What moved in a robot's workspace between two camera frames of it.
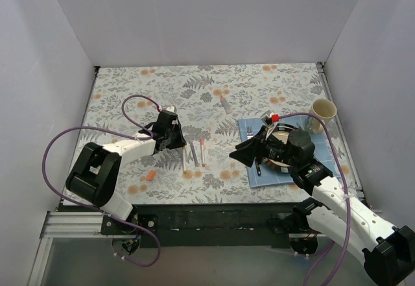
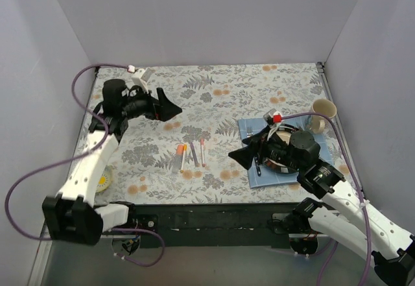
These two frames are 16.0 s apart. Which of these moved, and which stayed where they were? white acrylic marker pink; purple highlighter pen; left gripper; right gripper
Moved: left gripper
Stayed: right gripper; purple highlighter pen; white acrylic marker pink
